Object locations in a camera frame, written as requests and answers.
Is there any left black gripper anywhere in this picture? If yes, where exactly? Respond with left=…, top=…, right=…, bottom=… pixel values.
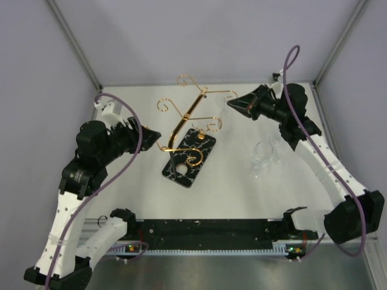
left=98, top=116, right=161, bottom=166

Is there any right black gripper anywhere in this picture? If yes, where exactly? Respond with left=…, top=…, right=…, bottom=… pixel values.
left=227, top=85, right=288, bottom=124

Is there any round clear wine glass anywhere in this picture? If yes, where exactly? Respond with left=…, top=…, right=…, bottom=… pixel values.
left=268, top=135, right=285, bottom=163

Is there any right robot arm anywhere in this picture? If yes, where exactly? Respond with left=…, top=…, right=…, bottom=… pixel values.
left=227, top=83, right=385, bottom=244

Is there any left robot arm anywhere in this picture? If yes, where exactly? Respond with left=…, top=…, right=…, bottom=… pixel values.
left=24, top=117, right=161, bottom=289

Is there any black marble rack base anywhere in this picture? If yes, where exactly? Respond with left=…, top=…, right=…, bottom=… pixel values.
left=161, top=129, right=216, bottom=189

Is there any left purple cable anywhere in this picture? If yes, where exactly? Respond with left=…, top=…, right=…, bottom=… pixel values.
left=44, top=92, right=149, bottom=288

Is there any purple cable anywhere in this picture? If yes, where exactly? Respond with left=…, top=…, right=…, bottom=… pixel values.
left=44, top=92, right=149, bottom=288
left=282, top=45, right=368, bottom=258

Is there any gold wire glass rack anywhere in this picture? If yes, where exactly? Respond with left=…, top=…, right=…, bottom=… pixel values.
left=155, top=74, right=238, bottom=169

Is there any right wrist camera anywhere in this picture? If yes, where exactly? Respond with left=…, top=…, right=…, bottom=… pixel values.
left=269, top=70, right=284, bottom=89

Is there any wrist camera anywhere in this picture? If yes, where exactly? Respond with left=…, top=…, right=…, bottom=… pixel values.
left=269, top=70, right=284, bottom=89
left=94, top=100, right=124, bottom=126

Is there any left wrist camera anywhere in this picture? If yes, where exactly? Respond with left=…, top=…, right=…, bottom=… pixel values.
left=94, top=100, right=124, bottom=126

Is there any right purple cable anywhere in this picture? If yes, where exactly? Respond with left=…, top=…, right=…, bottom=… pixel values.
left=282, top=45, right=368, bottom=258

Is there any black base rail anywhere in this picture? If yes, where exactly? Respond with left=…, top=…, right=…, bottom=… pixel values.
left=120, top=219, right=308, bottom=251

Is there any grey slotted cable duct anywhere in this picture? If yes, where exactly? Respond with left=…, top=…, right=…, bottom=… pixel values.
left=105, top=243, right=306, bottom=257

